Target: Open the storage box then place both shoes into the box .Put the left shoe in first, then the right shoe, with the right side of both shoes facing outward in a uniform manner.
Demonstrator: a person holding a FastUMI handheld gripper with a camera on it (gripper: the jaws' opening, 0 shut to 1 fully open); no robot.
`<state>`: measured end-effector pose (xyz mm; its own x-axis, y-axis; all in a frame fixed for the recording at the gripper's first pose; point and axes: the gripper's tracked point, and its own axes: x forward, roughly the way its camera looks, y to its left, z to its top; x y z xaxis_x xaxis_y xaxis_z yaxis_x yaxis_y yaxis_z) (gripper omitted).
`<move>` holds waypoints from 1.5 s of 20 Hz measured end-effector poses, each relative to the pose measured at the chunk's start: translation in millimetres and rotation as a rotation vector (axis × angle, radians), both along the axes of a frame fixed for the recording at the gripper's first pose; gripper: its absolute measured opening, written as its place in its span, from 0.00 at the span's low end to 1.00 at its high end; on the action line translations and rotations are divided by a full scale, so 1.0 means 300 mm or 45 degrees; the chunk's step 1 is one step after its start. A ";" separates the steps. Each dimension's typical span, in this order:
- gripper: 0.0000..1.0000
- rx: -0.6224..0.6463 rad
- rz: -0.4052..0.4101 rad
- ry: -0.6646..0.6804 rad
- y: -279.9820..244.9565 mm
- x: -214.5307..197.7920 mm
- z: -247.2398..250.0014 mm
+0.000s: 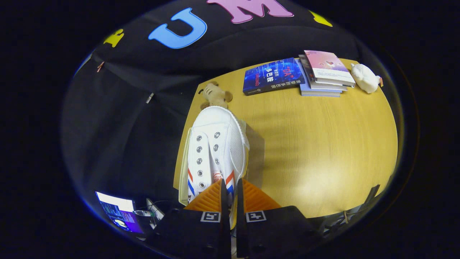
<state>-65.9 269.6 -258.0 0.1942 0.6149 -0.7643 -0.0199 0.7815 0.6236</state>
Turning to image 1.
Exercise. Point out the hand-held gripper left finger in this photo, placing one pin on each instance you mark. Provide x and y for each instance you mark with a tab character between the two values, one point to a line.
225	216

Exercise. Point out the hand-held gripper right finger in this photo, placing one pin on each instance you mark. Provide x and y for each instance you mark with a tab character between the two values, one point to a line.
240	216

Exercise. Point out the white canvas shoe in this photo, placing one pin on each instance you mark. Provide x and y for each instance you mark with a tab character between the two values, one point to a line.
219	122

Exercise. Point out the clear water bottle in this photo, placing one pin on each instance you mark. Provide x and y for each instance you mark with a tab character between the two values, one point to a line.
145	213

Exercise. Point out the computer monitor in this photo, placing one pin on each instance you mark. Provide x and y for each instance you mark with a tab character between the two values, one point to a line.
120	212

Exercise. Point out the beige plush toy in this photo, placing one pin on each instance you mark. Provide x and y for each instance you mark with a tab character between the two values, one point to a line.
217	95

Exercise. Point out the black backdrop cloth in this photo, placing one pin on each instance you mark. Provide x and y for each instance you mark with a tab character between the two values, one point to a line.
118	126

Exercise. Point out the metal clip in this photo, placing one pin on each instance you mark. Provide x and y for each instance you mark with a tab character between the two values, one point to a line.
150	98

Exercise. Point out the dark blue book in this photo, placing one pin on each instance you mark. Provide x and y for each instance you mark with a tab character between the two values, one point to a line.
273	77

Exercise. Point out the light blue book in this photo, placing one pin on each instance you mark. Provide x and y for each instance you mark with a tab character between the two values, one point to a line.
320	93

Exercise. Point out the grey book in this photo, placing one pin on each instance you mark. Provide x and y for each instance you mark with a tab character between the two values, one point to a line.
323	86

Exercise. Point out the pink cover book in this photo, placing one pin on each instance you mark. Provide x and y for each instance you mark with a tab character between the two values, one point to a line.
329	66

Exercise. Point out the white plush toy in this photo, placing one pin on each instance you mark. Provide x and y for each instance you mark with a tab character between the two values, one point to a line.
364	77

